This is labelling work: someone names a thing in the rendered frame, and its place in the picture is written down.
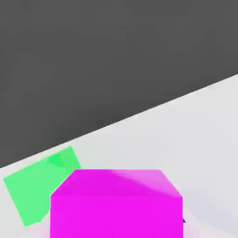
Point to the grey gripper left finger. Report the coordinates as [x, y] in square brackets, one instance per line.
[43, 231]

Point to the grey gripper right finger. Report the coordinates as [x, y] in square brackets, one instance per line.
[187, 229]

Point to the small magenta cube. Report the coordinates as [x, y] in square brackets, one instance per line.
[116, 210]

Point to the small green cube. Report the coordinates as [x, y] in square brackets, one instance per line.
[31, 193]

